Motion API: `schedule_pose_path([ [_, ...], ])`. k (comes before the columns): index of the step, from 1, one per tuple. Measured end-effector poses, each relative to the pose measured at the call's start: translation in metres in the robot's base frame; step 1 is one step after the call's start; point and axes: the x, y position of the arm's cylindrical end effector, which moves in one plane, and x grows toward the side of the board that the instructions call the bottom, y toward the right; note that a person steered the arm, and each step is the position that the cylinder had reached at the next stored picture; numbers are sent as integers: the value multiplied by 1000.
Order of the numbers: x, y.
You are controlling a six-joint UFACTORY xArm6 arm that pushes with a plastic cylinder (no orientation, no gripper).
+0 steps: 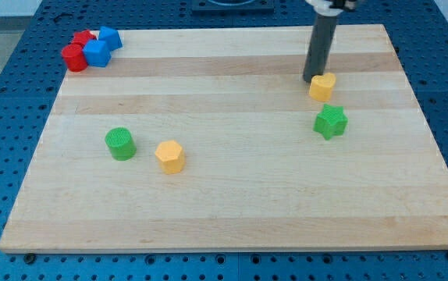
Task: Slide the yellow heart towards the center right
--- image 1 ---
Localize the green cylinder block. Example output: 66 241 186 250
105 127 137 161

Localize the wooden board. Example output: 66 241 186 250
0 24 448 254

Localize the yellow heart block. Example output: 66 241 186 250
308 73 336 101

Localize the red cylinder block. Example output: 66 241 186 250
61 44 88 72

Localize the yellow hexagon block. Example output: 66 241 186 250
155 140 186 174

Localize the red star block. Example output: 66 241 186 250
71 30 97 47

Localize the green star block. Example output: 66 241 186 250
313 104 348 141

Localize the blue cube block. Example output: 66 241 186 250
98 26 123 51
83 40 111 67

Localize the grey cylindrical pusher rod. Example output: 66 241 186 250
303 14 338 83

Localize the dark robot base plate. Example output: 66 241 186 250
190 0 275 14

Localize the blue cube block rear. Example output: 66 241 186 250
98 26 123 51

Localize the blue cube block front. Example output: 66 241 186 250
83 40 111 67

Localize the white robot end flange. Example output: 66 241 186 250
305 0 359 16

